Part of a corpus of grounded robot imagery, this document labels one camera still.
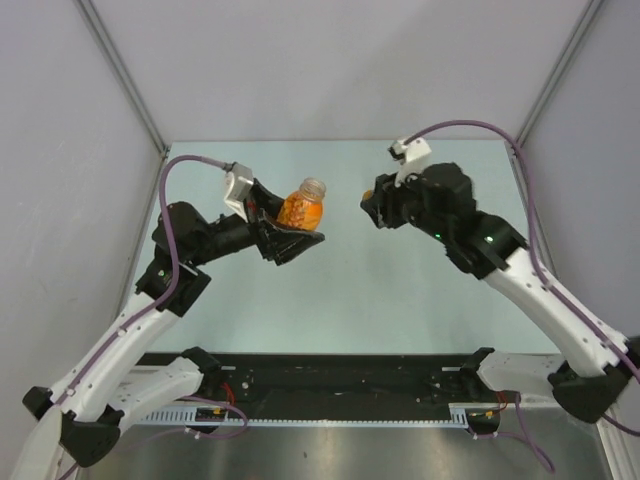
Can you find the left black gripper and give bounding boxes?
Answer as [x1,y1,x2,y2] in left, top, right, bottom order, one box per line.
[188,178,323,266]

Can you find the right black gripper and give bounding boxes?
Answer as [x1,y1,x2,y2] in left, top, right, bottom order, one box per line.
[362,163,452,244]

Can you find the orange juice bottle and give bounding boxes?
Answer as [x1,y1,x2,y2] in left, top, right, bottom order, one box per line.
[277,177,326,231]

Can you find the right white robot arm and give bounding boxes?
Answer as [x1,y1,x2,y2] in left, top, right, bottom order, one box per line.
[360,163,639,424]

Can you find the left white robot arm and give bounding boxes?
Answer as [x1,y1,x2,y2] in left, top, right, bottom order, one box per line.
[12,180,324,479]

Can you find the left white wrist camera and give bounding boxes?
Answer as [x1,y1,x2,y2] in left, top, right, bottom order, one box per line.
[224,162,254,222]

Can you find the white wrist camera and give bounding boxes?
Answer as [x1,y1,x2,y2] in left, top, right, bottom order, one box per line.
[388,138,432,188]
[224,162,254,222]

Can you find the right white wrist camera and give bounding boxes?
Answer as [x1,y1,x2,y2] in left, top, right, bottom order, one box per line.
[388,138,432,188]

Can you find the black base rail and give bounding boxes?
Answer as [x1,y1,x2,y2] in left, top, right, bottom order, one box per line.
[144,352,551,421]

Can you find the white slotted cable duct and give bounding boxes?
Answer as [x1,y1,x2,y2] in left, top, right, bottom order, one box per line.
[136,403,501,429]

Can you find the left aluminium frame post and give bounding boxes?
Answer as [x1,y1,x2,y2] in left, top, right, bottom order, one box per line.
[73,0,169,158]

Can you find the aluminium frame post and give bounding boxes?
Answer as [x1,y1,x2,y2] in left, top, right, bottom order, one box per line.
[516,0,608,147]
[73,0,169,158]

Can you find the right aluminium frame post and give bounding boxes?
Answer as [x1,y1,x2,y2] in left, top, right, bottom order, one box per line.
[516,0,608,147]

